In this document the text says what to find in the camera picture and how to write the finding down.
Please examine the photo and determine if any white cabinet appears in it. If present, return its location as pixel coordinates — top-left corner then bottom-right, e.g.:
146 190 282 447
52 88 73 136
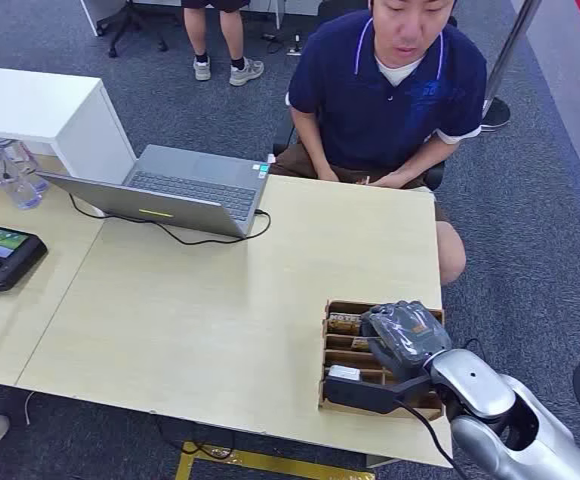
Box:
0 64 137 187

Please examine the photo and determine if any black cable under table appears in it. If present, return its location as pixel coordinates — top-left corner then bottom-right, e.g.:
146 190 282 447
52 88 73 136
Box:
153 415 237 463

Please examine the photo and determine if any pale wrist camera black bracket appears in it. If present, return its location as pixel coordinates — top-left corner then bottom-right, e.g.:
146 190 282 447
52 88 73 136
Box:
322 364 433 417

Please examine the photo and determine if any black chair base with wheels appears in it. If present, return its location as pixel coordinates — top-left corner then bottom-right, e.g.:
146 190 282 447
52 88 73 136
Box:
95 0 169 60

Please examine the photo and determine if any brown printed hotel card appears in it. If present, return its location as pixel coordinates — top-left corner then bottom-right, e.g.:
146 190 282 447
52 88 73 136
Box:
328 312 363 337

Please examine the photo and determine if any black laptop cable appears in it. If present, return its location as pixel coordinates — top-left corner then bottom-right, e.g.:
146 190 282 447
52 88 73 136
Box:
67 192 273 248

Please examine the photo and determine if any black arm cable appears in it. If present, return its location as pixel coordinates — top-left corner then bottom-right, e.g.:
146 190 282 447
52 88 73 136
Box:
393 337 488 480

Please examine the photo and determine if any seated person's left hand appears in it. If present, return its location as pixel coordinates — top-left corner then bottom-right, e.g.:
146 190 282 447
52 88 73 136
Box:
368 170 407 191

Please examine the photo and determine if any standing person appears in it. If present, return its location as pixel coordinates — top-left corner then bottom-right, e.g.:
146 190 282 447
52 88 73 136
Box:
181 0 265 88

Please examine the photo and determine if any yellow floor tape frame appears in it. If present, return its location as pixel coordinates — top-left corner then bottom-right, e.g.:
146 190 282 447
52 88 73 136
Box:
174 441 377 480

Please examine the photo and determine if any black handheld controller with screen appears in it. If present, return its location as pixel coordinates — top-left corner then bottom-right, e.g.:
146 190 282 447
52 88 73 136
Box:
0 222 49 301

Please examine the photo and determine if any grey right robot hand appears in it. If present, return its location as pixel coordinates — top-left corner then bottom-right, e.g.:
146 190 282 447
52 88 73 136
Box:
360 300 454 383

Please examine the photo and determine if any brown cardboard card organizer box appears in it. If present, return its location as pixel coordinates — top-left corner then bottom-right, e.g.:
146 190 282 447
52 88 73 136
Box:
317 299 446 423

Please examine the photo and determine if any silver metal pole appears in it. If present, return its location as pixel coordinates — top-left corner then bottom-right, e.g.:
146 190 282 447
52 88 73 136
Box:
483 0 544 104

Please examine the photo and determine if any clear plastic water bottle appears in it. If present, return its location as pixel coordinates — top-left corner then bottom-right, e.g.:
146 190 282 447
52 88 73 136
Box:
0 138 49 212

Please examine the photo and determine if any power adapter on floor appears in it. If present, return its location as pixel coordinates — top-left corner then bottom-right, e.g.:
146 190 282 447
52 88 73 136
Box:
261 31 304 58

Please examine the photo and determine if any seated person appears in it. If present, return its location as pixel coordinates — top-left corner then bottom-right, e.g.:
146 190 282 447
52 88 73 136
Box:
269 0 489 287

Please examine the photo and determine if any grey open laptop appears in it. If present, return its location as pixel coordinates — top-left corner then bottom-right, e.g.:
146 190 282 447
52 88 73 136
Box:
36 143 271 240

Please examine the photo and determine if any black shoe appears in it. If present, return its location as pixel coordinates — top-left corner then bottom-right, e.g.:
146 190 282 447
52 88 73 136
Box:
480 96 512 132

